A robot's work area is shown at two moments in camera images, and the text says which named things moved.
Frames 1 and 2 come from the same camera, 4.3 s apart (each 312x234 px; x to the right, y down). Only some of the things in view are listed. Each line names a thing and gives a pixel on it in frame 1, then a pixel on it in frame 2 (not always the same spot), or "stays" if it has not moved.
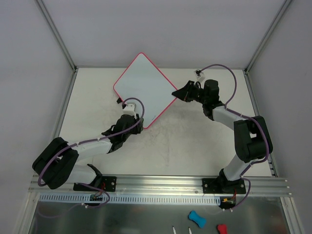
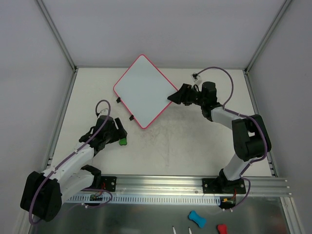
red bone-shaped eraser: (222, 228) stays
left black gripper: (136, 121) → (113, 133)
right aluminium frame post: (273, 26) stays
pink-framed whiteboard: (145, 81) stays
